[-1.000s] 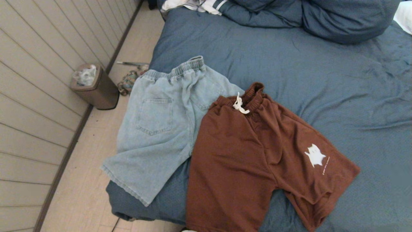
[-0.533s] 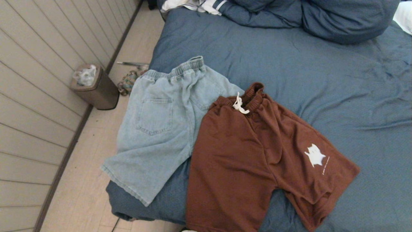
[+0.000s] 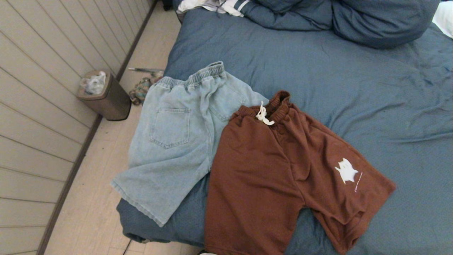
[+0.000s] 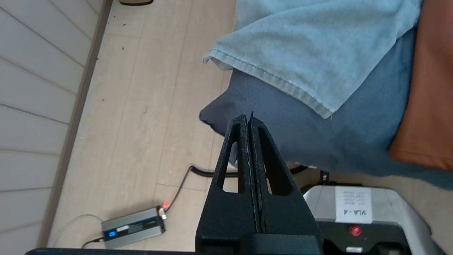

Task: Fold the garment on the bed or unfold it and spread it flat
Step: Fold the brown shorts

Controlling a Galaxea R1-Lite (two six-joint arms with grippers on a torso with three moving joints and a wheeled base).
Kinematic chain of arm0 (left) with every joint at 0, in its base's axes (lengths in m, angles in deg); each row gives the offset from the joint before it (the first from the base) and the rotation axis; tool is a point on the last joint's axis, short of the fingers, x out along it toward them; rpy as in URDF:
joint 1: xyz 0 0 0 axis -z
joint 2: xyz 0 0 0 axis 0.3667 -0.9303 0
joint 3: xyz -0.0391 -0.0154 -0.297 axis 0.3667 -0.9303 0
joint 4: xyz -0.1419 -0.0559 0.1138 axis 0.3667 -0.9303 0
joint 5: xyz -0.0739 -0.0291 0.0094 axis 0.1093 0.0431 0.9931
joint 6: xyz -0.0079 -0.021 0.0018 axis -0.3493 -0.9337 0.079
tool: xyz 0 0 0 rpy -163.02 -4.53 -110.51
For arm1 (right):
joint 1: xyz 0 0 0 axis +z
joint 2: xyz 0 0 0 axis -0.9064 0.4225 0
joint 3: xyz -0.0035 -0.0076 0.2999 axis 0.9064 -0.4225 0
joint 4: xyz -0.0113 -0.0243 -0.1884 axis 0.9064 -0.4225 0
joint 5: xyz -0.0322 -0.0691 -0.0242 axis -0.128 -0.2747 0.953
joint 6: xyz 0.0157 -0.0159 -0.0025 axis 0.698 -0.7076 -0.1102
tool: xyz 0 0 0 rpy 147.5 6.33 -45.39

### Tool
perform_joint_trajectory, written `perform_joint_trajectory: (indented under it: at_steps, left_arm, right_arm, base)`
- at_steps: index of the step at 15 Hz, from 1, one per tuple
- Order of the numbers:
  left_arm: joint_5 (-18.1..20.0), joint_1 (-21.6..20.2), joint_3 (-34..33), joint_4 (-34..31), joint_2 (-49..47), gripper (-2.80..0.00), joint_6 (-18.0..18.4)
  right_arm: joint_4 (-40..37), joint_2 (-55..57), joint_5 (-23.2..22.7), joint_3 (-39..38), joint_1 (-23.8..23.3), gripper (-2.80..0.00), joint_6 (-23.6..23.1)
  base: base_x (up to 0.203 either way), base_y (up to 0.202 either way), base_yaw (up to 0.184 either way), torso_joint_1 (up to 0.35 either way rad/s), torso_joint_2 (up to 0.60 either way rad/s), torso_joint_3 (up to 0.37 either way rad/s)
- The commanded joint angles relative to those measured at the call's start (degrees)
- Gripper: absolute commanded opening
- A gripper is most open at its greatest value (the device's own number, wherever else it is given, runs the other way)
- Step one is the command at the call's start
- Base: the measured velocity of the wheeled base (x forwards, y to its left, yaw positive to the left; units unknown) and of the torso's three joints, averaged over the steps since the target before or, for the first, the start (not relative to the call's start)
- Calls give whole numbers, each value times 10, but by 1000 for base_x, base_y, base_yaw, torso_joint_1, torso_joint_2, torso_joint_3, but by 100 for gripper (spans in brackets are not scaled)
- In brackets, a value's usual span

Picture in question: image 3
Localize rust brown shorts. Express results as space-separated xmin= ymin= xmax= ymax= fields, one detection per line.
xmin=205 ymin=90 xmax=397 ymax=255

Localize light blue denim shorts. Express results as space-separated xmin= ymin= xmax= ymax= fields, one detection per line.
xmin=111 ymin=61 xmax=269 ymax=228

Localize multicoloured cloth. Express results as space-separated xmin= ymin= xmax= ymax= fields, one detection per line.
xmin=128 ymin=76 xmax=163 ymax=107

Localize silver metal object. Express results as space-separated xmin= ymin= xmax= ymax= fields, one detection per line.
xmin=128 ymin=67 xmax=164 ymax=77

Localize brown metal trash bin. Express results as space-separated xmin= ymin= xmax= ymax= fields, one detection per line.
xmin=76 ymin=70 xmax=132 ymax=121

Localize white striped garment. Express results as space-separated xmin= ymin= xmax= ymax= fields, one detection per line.
xmin=176 ymin=0 xmax=252 ymax=17

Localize crumpled blue blanket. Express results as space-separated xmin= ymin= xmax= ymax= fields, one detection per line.
xmin=243 ymin=0 xmax=335 ymax=30

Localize clear plastic bin liner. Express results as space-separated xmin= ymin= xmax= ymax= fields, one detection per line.
xmin=80 ymin=71 xmax=107 ymax=95

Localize blue bed cover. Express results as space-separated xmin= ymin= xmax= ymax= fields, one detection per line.
xmin=116 ymin=0 xmax=453 ymax=255

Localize blue pillow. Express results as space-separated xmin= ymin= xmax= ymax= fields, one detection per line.
xmin=332 ymin=0 xmax=441 ymax=49

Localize white pillow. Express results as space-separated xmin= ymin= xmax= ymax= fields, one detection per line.
xmin=432 ymin=1 xmax=453 ymax=39

